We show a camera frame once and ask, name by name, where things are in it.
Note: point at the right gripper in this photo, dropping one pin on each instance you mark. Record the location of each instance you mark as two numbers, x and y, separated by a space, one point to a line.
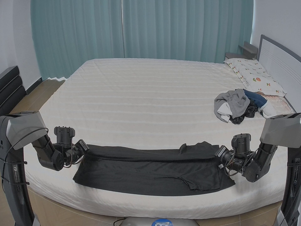
224 156

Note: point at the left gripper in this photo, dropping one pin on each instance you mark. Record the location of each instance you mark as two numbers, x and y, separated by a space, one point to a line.
80 151

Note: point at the black T-shirt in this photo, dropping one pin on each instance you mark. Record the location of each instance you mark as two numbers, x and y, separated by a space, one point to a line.
152 168

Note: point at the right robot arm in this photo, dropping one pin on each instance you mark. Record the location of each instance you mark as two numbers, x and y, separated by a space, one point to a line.
282 131

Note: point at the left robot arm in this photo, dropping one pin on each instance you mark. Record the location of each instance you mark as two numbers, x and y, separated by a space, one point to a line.
23 128

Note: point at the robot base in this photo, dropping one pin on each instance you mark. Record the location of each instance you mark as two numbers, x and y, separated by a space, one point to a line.
160 221

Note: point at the pile of clothes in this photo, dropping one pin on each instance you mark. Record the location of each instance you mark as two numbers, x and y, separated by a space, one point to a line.
235 102

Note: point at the bed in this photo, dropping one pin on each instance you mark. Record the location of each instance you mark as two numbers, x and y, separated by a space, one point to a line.
141 102

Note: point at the white printed pillow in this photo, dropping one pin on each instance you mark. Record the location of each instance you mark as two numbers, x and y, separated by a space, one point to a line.
255 75

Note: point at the black chest of drawers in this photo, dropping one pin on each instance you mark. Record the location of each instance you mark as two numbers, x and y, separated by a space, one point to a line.
10 88

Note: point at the grey bedside table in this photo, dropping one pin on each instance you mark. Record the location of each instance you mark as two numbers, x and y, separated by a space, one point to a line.
248 48

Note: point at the blue-green curtain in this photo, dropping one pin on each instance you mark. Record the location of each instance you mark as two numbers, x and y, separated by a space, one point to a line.
188 20
77 32

